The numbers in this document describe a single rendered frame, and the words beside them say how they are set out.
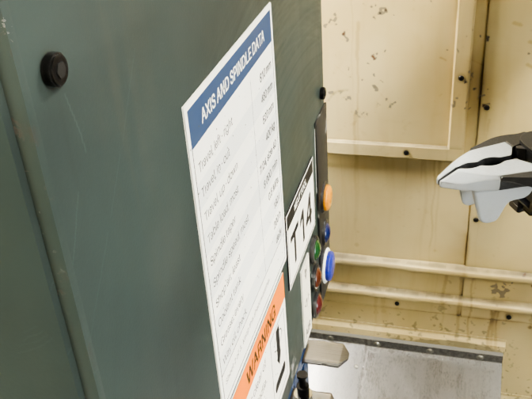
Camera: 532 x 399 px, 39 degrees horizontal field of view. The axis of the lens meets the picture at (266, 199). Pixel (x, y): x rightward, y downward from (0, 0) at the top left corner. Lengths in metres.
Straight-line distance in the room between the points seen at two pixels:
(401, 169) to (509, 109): 0.24
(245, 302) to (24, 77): 0.28
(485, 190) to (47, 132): 0.56
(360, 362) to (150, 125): 1.48
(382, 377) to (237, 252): 1.32
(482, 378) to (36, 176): 1.56
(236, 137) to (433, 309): 1.30
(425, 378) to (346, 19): 0.82
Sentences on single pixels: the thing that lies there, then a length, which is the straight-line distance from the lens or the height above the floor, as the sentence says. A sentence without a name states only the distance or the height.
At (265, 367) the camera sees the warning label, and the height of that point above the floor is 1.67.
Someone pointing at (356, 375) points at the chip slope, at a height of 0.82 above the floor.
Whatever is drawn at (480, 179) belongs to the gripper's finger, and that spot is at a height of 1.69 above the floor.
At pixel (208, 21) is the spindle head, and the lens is 0.38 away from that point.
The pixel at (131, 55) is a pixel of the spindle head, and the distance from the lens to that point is 0.30.
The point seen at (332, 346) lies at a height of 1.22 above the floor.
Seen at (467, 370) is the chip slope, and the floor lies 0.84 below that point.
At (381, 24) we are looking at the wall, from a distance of 1.38.
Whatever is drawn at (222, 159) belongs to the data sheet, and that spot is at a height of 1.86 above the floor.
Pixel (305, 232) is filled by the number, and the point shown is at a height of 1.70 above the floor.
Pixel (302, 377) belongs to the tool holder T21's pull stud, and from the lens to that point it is 1.03.
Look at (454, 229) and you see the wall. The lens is 1.57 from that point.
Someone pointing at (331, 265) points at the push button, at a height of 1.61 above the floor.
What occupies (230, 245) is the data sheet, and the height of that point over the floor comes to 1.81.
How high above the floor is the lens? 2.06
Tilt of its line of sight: 31 degrees down
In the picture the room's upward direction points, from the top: 4 degrees counter-clockwise
